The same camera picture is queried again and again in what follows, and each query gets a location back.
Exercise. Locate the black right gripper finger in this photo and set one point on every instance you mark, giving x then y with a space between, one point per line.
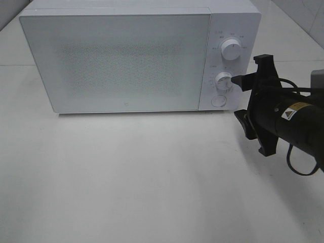
242 117
245 82

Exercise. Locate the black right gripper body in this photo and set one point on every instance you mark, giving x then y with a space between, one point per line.
260 114

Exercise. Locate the white microwave knob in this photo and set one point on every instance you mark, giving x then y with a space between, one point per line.
223 81
231 49

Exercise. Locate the round white door button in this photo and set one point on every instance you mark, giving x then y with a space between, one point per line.
218 101

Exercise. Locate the white microwave door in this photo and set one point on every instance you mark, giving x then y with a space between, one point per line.
127 63

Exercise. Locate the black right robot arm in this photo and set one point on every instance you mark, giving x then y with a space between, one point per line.
279 109

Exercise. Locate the white microwave oven body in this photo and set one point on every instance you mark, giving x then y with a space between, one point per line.
237 19

